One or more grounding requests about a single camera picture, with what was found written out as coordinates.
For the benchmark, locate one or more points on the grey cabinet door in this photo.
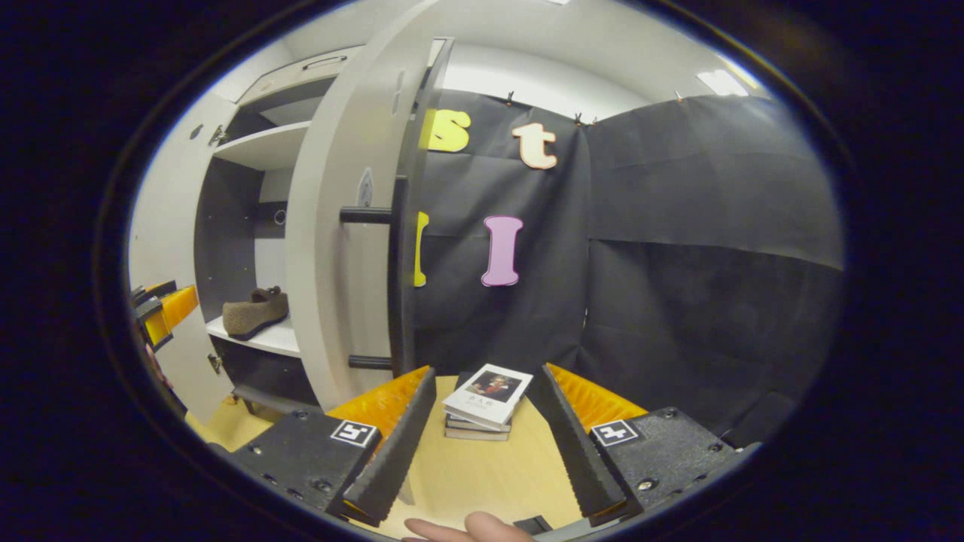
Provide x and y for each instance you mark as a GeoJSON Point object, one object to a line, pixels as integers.
{"type": "Point", "coordinates": [169, 226]}
{"type": "Point", "coordinates": [331, 286]}

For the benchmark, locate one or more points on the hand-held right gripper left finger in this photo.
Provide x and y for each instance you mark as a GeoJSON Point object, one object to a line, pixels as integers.
{"type": "Point", "coordinates": [392, 452]}

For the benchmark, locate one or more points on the white book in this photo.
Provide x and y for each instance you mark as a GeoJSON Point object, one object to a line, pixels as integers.
{"type": "Point", "coordinates": [489, 395]}

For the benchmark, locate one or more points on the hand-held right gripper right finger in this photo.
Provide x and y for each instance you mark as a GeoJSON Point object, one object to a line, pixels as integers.
{"type": "Point", "coordinates": [576, 452]}

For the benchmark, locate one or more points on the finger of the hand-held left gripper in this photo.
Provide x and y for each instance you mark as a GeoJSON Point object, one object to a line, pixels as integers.
{"type": "Point", "coordinates": [177, 309]}
{"type": "Point", "coordinates": [154, 292]}

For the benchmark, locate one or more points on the metal door hinge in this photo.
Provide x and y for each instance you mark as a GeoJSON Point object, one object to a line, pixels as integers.
{"type": "Point", "coordinates": [215, 363]}
{"type": "Point", "coordinates": [217, 135]}

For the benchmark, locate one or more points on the black backdrop cloth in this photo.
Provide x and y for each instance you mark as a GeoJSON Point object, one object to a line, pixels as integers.
{"type": "Point", "coordinates": [678, 286]}

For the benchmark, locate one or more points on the dark book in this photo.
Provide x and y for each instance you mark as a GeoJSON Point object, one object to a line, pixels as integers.
{"type": "Point", "coordinates": [471, 433]}

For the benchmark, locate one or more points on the beige cabinet drawer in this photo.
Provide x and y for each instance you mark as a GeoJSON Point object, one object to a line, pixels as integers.
{"type": "Point", "coordinates": [279, 79]}

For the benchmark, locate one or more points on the ceiling light panel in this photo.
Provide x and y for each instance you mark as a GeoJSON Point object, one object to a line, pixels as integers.
{"type": "Point", "coordinates": [721, 83]}

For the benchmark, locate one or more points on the brown fuzzy shoe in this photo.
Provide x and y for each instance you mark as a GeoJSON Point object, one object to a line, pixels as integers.
{"type": "Point", "coordinates": [256, 315]}

